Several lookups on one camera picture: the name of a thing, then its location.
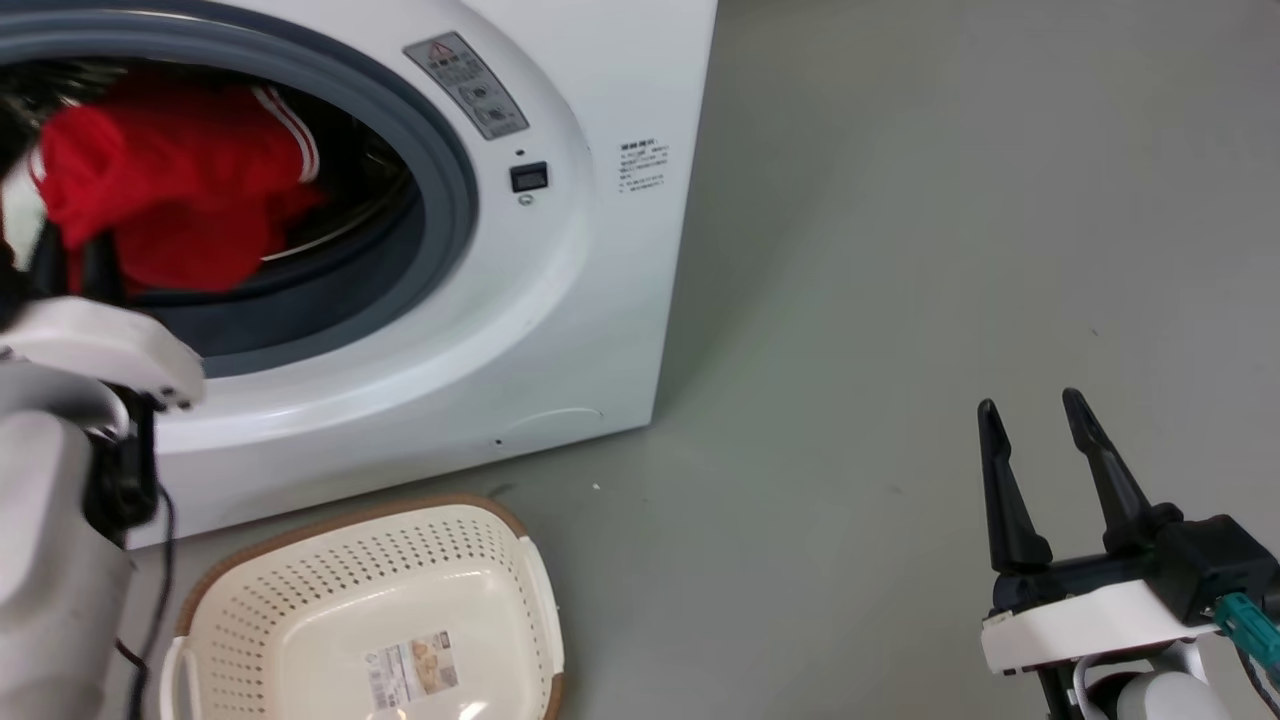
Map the teal cable connector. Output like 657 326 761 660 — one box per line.
1214 591 1280 667

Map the grey rubber door seal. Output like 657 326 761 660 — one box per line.
0 8 481 379

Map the grey warning sticker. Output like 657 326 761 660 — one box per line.
403 32 530 142

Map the printed text label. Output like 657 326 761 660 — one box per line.
617 139 670 194

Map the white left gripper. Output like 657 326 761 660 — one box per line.
0 221 207 412

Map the red garment with white stripes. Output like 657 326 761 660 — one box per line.
30 82 326 296

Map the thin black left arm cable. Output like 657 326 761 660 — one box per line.
113 478 179 720

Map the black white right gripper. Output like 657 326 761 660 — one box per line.
977 387 1280 677

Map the cream perforated plastic laundry basket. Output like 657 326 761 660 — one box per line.
160 494 567 720

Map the paper label on basket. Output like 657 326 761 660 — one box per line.
364 630 462 714

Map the white front-load washing machine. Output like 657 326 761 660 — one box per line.
0 0 719 551

